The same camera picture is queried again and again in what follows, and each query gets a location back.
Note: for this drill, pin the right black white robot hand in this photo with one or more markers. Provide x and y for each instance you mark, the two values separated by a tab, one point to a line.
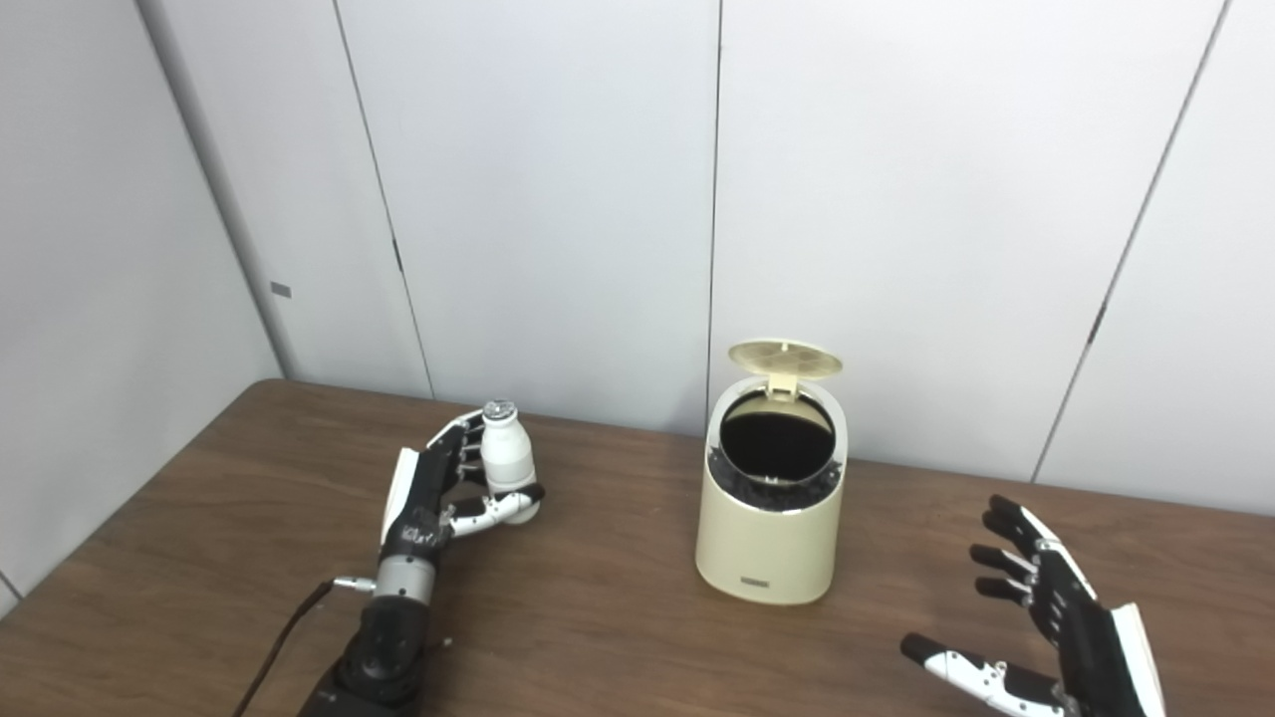
1096	647

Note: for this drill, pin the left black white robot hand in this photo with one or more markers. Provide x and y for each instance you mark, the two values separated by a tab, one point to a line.
423	498

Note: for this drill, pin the small white plastic bottle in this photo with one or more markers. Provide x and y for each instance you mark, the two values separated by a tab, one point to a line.
508	453

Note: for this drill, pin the cream-colored round bin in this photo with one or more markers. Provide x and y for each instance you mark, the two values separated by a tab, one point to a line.
767	548

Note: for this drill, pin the cream round bin lid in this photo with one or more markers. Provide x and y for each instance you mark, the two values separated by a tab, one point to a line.
785	358

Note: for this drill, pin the black bin liner bag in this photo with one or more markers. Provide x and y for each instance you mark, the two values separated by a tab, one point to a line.
772	490

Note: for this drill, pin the black wall panel hinge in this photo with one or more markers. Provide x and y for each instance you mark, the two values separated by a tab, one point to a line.
397	257

